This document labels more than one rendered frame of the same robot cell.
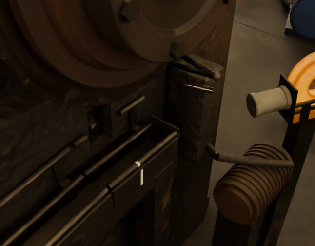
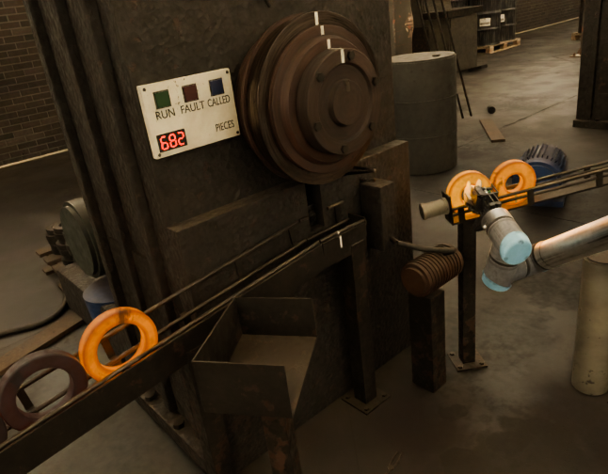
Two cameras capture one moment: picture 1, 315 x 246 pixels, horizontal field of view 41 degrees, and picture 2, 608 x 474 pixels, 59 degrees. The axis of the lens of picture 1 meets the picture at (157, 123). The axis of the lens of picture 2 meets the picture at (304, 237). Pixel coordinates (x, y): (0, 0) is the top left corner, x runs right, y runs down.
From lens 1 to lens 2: 0.98 m
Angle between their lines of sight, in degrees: 19
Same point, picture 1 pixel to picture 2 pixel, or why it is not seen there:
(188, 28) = (350, 139)
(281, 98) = (440, 204)
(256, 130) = not seen: hidden behind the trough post
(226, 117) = not seen: hidden behind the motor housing
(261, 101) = (426, 207)
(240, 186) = (415, 264)
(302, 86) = (456, 195)
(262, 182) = (433, 263)
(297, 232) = (501, 347)
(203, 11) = (358, 133)
